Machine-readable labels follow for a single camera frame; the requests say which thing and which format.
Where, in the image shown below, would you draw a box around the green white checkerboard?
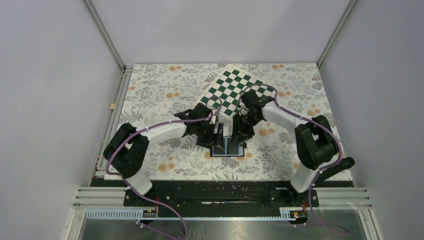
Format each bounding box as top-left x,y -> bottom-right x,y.
198,64 -> 274,120

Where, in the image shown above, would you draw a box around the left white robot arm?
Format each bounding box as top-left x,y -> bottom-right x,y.
103,103 -> 220,206

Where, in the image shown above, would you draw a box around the aluminium frame rails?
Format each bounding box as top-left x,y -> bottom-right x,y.
65,0 -> 382,240

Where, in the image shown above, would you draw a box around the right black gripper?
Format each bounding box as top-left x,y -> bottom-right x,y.
230,112 -> 262,145

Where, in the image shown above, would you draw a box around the black cylindrical handle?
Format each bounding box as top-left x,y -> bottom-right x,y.
315,157 -> 355,184

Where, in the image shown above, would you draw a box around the black leather card holder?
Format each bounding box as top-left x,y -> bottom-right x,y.
209,136 -> 247,158

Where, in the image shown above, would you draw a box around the grey slotted cable duct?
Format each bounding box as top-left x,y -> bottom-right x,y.
85,207 -> 308,221

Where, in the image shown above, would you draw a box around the floral patterned table mat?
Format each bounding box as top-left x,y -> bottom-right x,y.
119,63 -> 338,181

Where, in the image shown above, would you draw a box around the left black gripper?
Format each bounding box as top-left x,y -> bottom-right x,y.
195,121 -> 225,150

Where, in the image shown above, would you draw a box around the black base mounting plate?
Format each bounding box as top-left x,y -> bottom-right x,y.
123,180 -> 308,215

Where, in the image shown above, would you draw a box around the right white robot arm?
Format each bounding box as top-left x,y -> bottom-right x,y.
231,89 -> 342,206

